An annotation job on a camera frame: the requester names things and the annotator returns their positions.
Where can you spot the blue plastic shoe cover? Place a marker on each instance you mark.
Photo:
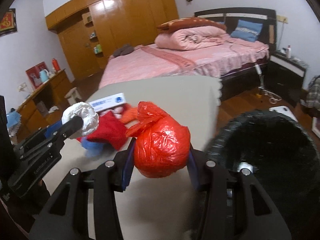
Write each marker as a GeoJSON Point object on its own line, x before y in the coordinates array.
{"type": "Point", "coordinates": [93, 149]}

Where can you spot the white alcohol wipes box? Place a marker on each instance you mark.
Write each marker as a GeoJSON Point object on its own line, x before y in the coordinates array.
{"type": "Point", "coordinates": [108, 102]}

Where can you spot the black trash bin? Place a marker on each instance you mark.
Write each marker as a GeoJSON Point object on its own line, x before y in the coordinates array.
{"type": "Point", "coordinates": [285, 161]}

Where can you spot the red thermos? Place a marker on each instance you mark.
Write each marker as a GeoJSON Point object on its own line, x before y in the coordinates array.
{"type": "Point", "coordinates": [55, 65]}

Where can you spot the red knit glove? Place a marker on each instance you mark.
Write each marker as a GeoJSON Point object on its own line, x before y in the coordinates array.
{"type": "Point", "coordinates": [110, 131]}

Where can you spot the light blue kettle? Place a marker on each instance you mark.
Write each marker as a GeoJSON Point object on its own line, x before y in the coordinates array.
{"type": "Point", "coordinates": [44, 75]}

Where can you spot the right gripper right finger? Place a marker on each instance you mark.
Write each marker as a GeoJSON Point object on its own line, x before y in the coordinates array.
{"type": "Point", "coordinates": [236, 205]}

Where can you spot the wooden wardrobe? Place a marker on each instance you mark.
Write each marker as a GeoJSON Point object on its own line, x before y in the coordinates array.
{"type": "Point", "coordinates": [91, 30]}

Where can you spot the wooden sideboard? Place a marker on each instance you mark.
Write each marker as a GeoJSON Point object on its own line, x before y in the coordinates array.
{"type": "Point", "coordinates": [34, 111]}

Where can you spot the small white stool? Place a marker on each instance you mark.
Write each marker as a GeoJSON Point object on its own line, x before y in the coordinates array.
{"type": "Point", "coordinates": [73, 96]}

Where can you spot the pink bed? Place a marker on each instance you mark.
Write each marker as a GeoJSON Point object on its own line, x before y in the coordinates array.
{"type": "Point", "coordinates": [146, 62]}

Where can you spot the white tissue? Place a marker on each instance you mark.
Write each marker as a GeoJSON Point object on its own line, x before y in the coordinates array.
{"type": "Point", "coordinates": [81, 118]}

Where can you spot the plaid clothing pile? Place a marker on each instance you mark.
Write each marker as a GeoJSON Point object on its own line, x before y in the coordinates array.
{"type": "Point", "coordinates": [313, 94]}

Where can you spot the orange foam net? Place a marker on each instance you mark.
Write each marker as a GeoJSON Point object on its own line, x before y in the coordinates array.
{"type": "Point", "coordinates": [129, 115]}

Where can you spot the white bathroom scale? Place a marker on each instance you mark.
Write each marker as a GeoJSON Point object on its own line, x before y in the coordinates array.
{"type": "Point", "coordinates": [283, 110]}

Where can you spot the pink face mask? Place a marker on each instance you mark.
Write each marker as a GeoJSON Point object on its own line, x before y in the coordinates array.
{"type": "Point", "coordinates": [118, 111]}

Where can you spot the white bottle on nightstand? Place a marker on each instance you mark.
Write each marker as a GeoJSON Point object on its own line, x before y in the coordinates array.
{"type": "Point", "coordinates": [288, 52]}

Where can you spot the framed red wall picture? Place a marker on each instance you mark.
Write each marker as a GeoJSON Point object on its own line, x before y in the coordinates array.
{"type": "Point", "coordinates": [8, 23]}

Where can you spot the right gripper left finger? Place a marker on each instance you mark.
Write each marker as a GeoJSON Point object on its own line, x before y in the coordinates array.
{"type": "Point", "coordinates": [64, 215]}

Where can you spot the folded pink quilt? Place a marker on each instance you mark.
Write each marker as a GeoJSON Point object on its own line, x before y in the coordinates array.
{"type": "Point", "coordinates": [192, 38]}

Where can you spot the red gift box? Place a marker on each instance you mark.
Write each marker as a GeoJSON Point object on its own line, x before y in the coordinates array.
{"type": "Point", "coordinates": [33, 74]}

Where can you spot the red plastic bag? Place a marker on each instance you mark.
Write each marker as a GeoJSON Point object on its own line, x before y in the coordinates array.
{"type": "Point", "coordinates": [162, 144]}

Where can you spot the brown folded blanket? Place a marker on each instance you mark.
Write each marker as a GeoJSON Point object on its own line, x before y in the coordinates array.
{"type": "Point", "coordinates": [185, 23]}

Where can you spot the blue pillow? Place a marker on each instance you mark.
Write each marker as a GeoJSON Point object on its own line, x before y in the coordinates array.
{"type": "Point", "coordinates": [248, 31]}

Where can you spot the white cloth in sideboard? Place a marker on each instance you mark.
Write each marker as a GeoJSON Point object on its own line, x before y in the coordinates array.
{"type": "Point", "coordinates": [53, 109]}

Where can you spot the black nightstand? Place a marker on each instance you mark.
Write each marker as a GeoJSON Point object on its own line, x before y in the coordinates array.
{"type": "Point", "coordinates": [285, 77]}

